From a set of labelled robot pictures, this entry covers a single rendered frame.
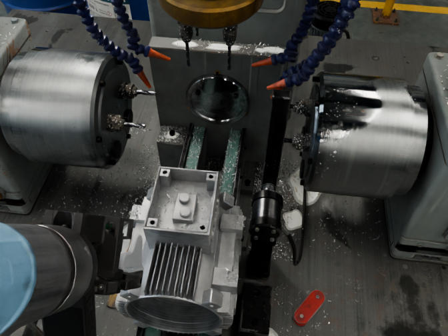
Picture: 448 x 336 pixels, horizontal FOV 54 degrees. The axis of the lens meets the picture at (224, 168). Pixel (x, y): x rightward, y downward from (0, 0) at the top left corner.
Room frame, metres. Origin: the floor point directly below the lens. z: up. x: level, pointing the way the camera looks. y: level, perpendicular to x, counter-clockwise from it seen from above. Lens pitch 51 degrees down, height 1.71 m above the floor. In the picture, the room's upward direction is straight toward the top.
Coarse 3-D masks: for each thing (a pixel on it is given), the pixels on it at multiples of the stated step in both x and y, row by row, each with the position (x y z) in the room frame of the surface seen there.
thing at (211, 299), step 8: (152, 192) 0.44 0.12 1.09; (224, 192) 0.44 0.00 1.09; (224, 200) 0.42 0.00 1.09; (232, 200) 0.43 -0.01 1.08; (224, 208) 0.42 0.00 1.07; (120, 296) 0.26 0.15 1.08; (128, 296) 0.26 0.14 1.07; (136, 296) 0.25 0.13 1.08; (208, 296) 0.25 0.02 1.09; (216, 296) 0.25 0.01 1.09; (208, 304) 0.24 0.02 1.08; (216, 304) 0.24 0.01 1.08
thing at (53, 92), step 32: (32, 64) 0.69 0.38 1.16; (64, 64) 0.69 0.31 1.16; (96, 64) 0.69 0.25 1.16; (0, 96) 0.64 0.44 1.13; (32, 96) 0.63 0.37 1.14; (64, 96) 0.62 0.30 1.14; (96, 96) 0.63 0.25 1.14; (128, 96) 0.71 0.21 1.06; (32, 128) 0.59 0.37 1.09; (64, 128) 0.58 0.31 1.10; (96, 128) 0.59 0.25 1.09; (128, 128) 0.72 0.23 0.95; (32, 160) 0.59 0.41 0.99; (64, 160) 0.57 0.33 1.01; (96, 160) 0.56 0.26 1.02
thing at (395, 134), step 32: (320, 96) 0.61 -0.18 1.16; (352, 96) 0.60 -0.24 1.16; (384, 96) 0.60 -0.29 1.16; (416, 96) 0.62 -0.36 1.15; (320, 128) 0.55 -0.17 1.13; (352, 128) 0.55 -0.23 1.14; (384, 128) 0.54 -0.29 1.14; (416, 128) 0.55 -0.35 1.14; (320, 160) 0.51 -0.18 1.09; (352, 160) 0.51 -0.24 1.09; (384, 160) 0.51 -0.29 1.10; (416, 160) 0.51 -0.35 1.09; (320, 192) 0.52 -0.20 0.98; (352, 192) 0.50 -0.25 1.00; (384, 192) 0.49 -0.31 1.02
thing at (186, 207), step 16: (160, 176) 0.43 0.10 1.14; (176, 176) 0.45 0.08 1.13; (192, 176) 0.44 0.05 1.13; (208, 176) 0.43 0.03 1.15; (160, 192) 0.42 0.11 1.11; (176, 192) 0.42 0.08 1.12; (192, 192) 0.42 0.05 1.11; (208, 192) 0.42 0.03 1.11; (160, 208) 0.39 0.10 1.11; (176, 208) 0.38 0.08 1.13; (192, 208) 0.38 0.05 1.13; (208, 208) 0.39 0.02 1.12; (144, 224) 0.34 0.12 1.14; (160, 224) 0.36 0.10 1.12; (176, 224) 0.36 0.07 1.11; (192, 224) 0.36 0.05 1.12; (208, 224) 0.34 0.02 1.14; (160, 240) 0.33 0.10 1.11; (176, 240) 0.33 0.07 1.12; (192, 240) 0.32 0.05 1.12; (208, 240) 0.32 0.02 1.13
